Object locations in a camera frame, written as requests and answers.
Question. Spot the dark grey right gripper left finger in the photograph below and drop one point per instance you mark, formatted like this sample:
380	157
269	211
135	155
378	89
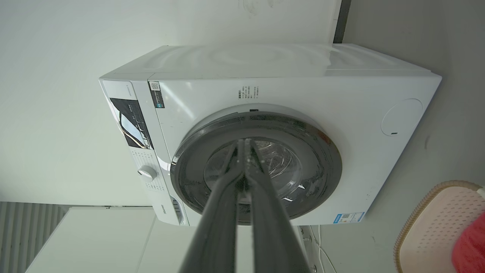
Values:
216	223

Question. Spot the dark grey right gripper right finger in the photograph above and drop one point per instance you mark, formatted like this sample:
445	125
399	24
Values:
271	227

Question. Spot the pink plastic laundry basket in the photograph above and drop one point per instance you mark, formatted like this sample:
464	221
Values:
428	231

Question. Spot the dark round washing machine door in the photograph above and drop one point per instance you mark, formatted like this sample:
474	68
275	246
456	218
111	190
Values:
303	159

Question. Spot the white cabinet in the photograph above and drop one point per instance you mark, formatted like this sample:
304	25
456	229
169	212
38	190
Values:
113	242

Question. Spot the white front-loading washing machine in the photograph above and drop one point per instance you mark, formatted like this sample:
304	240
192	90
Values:
265	113

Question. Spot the grey ribbed radiator panel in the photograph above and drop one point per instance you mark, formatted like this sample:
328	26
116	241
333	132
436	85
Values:
22	231

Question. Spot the red garment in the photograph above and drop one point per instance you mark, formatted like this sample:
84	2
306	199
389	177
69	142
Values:
471	250

